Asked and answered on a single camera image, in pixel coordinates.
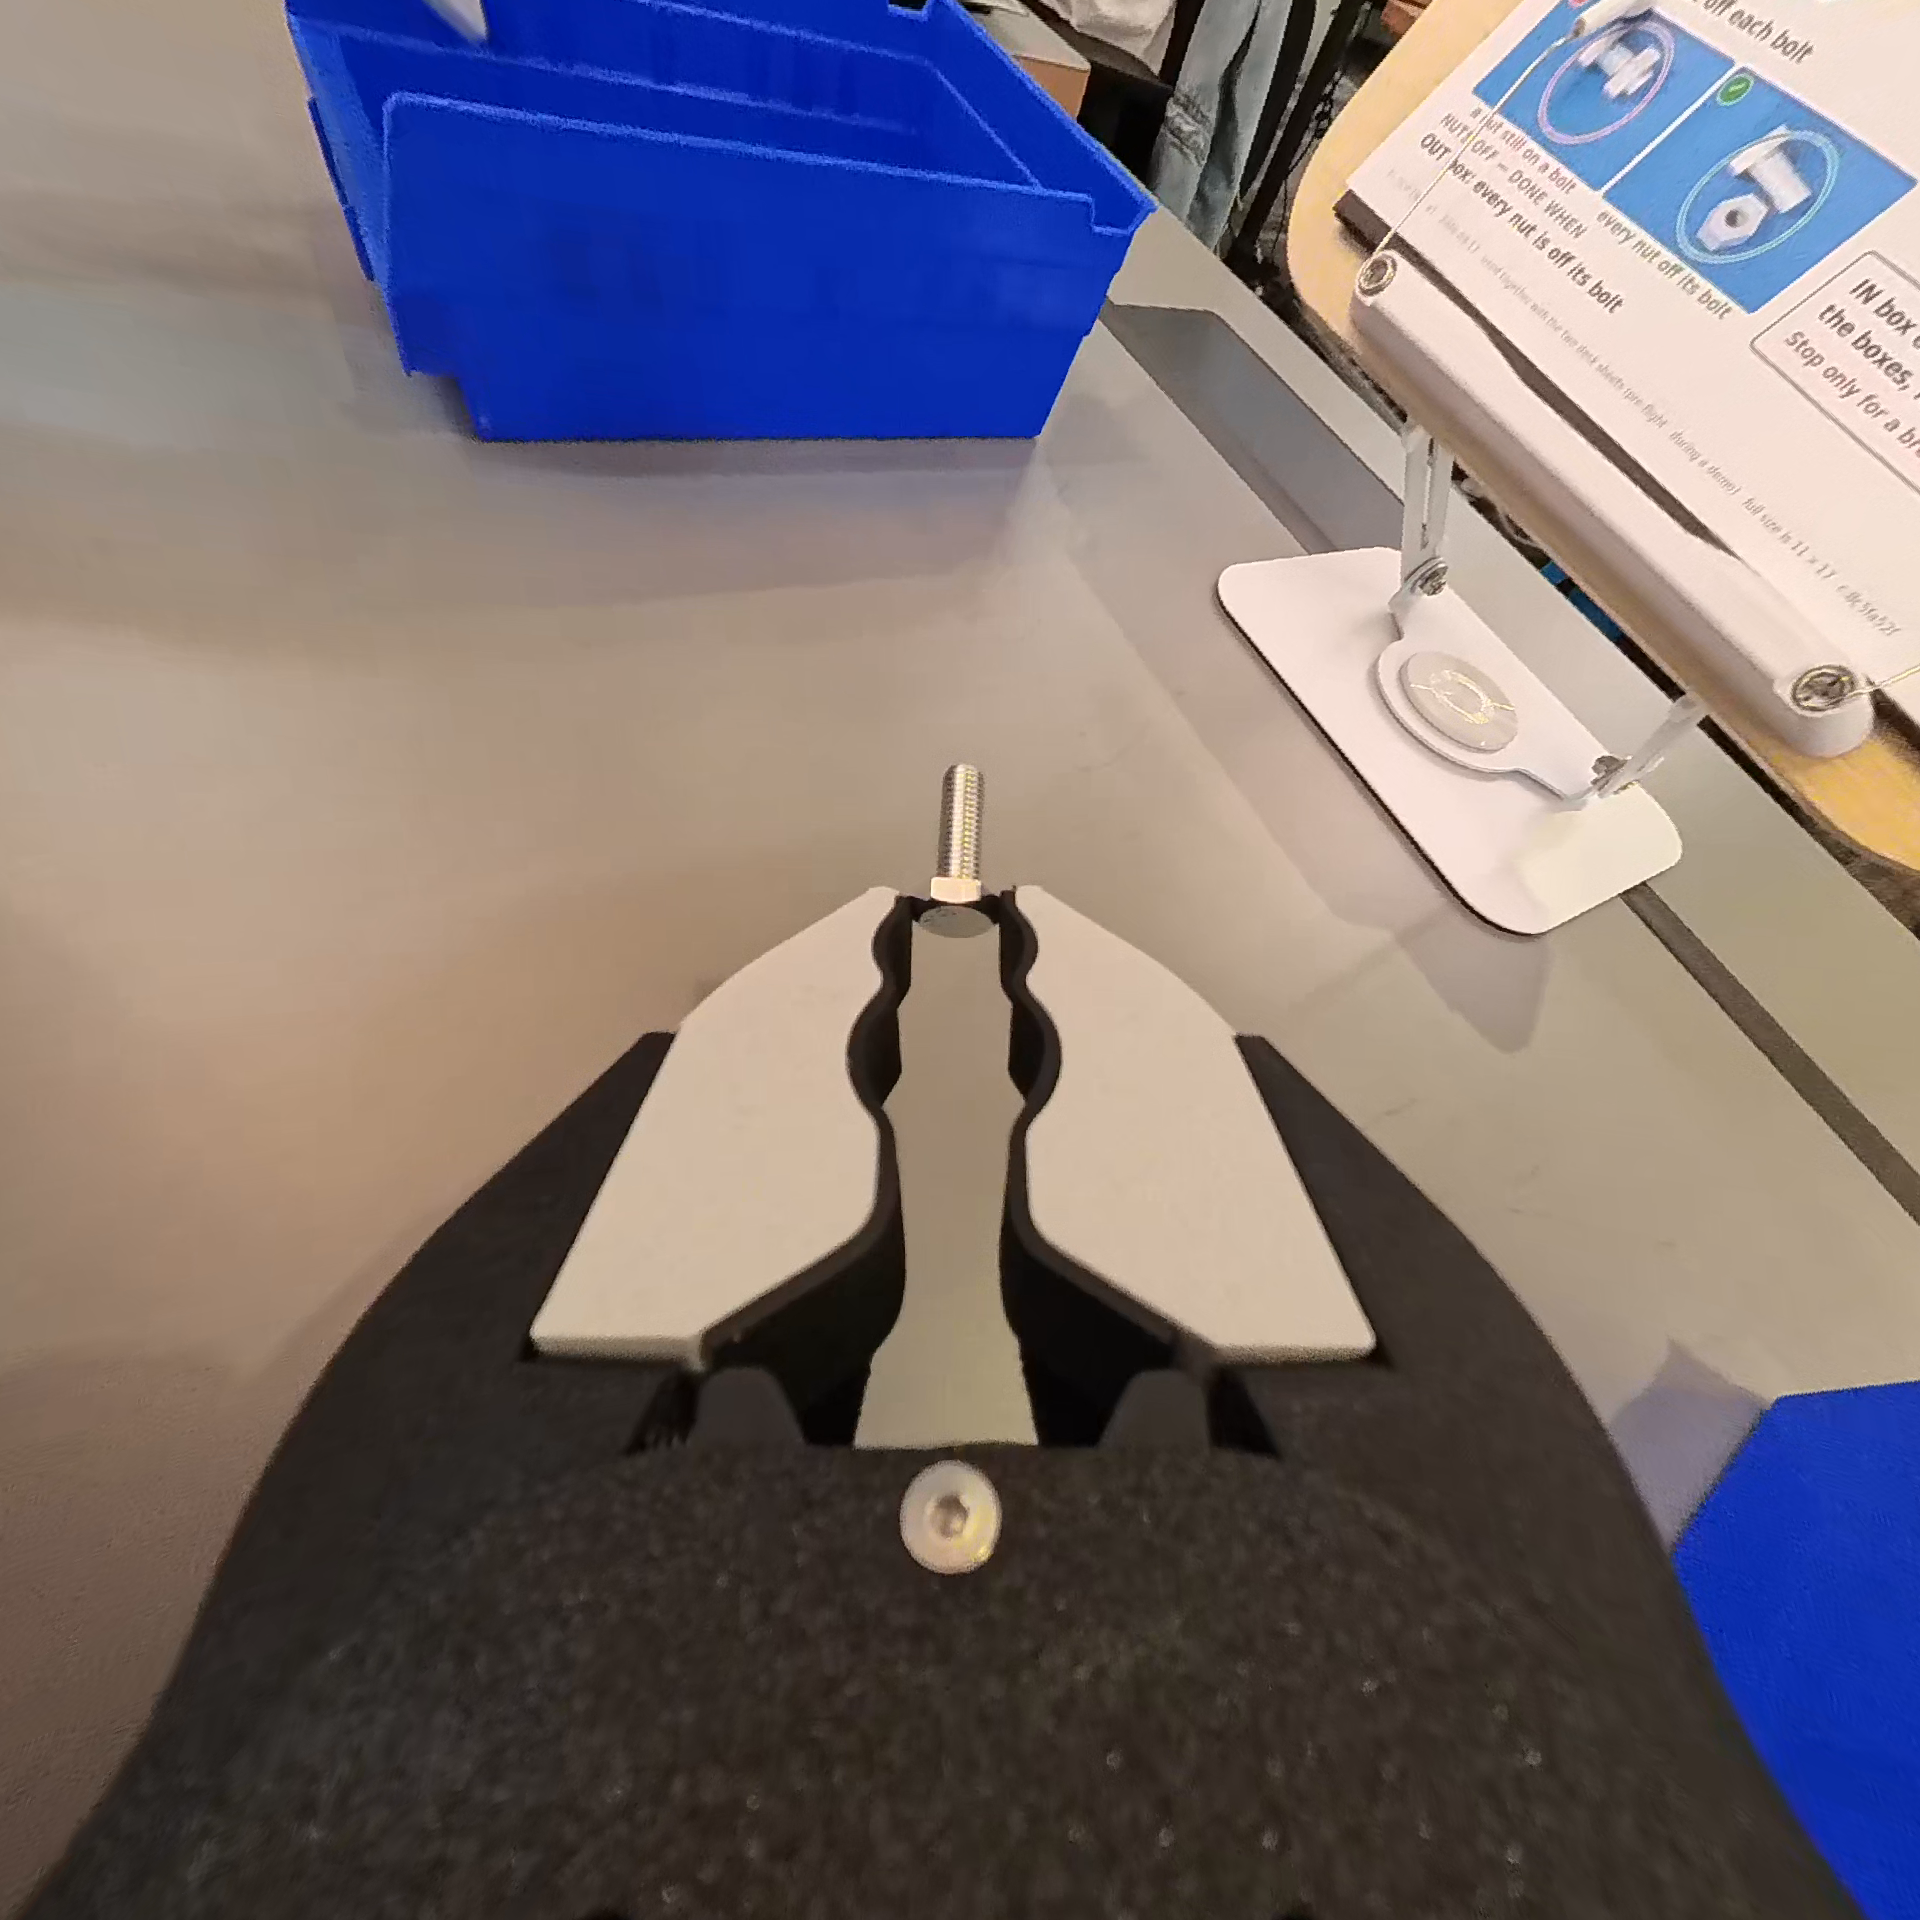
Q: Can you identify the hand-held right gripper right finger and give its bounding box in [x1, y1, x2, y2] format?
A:
[960, 886, 1377, 1417]

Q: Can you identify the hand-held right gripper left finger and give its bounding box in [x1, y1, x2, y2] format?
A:
[526, 886, 961, 1417]

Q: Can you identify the silver bolt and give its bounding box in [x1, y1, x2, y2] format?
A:
[917, 758, 993, 941]

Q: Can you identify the grey desk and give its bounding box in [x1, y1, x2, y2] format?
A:
[0, 0, 1920, 1800]

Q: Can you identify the printed instruction sheet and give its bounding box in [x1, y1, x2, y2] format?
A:
[1334, 0, 1920, 623]

